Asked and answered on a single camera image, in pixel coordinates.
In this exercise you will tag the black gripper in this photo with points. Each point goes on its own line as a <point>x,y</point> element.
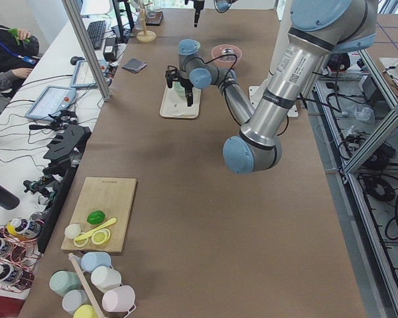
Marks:
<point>186,83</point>
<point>197,6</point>

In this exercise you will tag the green bowl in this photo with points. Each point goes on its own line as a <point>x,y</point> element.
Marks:
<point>181,94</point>
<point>177,86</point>

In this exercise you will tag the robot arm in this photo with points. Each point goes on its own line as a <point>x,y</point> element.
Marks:
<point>318,28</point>
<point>220,5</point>

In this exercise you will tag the green bowl on tray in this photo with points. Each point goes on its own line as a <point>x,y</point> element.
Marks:
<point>181,94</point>

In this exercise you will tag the cream rectangular tray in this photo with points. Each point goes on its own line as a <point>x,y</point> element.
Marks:
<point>173,106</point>

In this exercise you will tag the black tray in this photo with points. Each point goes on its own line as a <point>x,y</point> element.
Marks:
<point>154,18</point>

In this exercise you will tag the metal scoop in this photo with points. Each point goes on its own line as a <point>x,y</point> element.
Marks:
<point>228,52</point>

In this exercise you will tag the pink bowl with ice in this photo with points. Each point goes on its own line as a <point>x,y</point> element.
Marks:
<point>225,61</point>

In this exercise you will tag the wooden mug tree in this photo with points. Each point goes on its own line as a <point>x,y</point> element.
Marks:
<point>143,34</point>

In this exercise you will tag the grey folded cloth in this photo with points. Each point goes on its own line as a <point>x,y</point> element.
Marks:
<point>134,65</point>

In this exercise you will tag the black keyboard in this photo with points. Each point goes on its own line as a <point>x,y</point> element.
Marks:
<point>96,31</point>

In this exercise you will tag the blue teach pendant far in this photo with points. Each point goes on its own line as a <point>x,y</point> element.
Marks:
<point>82,78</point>

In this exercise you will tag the blue teach pendant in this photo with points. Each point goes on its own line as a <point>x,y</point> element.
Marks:
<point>82,78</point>
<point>51,102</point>

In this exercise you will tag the blue teach pendant near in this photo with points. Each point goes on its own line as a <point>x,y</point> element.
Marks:
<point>51,102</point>

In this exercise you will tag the yellow plastic knife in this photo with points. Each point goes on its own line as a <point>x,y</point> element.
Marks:
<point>102,226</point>

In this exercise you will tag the green lime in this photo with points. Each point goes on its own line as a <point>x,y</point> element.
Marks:
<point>96,217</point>

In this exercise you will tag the lemon slice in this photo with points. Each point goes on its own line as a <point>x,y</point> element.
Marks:
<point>101,236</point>
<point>80,243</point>

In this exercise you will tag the seated person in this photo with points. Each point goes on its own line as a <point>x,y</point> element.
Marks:
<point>19,54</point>

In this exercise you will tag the white garlic bulb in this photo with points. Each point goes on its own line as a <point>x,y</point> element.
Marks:
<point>72,231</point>

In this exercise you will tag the blue mug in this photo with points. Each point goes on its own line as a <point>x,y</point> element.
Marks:
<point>91,260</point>

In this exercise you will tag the wooden mug rack stick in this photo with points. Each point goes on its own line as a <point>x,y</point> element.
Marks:
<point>85,284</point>

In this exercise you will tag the white mug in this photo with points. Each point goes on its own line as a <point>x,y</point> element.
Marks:
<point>105,278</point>

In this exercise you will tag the black water bottle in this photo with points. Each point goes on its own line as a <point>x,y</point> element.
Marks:
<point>8,200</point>

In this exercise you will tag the pink mug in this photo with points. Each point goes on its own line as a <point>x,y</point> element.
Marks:
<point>120,299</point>

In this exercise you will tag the green mug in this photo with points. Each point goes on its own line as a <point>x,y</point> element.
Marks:
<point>62,282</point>

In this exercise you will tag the grey mug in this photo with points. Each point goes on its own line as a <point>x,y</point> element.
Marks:
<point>73,300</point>

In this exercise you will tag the yellow mug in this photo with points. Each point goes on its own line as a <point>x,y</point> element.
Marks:
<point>85,311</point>

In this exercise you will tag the gripper camera mount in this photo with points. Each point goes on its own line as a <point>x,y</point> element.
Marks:
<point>171,75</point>

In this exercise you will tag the aluminium frame post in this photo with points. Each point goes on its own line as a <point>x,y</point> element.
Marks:
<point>84,41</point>

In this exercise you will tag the black stand bracket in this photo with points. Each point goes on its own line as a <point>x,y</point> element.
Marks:
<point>62,145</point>

